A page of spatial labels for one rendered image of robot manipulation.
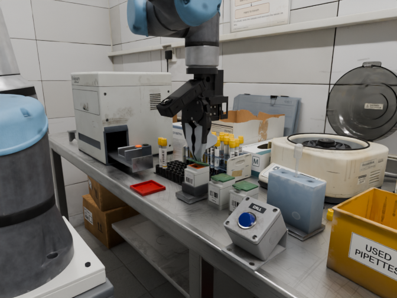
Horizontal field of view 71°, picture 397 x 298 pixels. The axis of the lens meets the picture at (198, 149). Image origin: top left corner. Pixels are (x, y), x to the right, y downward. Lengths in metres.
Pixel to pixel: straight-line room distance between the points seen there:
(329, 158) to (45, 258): 0.57
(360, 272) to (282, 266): 0.10
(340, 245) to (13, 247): 0.43
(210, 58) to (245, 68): 0.68
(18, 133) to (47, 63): 1.87
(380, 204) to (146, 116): 0.74
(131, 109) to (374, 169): 0.72
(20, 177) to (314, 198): 0.45
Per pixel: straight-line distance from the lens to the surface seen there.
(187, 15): 0.45
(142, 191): 0.73
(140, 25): 0.57
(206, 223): 0.58
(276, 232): 0.48
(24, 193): 0.40
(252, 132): 0.94
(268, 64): 1.21
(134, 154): 0.88
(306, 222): 0.56
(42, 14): 2.28
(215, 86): 0.65
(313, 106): 1.10
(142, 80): 1.00
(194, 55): 0.62
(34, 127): 0.40
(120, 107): 0.96
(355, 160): 0.71
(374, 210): 0.58
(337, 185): 0.70
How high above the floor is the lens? 1.16
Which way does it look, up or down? 14 degrees down
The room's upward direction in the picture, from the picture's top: straight up
